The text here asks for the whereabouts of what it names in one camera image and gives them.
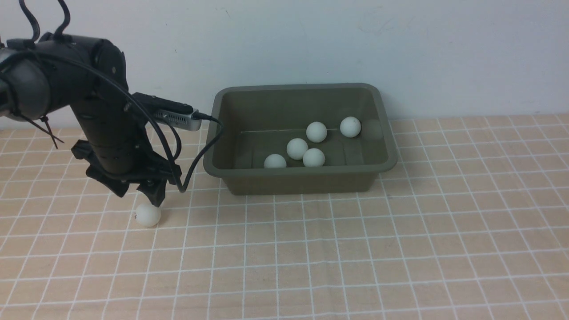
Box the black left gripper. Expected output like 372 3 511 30
71 138 181 208

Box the white ping-pong ball with logo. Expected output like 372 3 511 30
302 148 325 167

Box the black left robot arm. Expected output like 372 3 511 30
1 34 192 207

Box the olive green plastic bin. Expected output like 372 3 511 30
203 83 398 195

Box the checkered orange tablecloth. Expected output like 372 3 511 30
0 115 569 320

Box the black camera cable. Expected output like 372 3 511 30
0 49 224 193

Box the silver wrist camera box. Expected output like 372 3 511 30
132 92 201 132

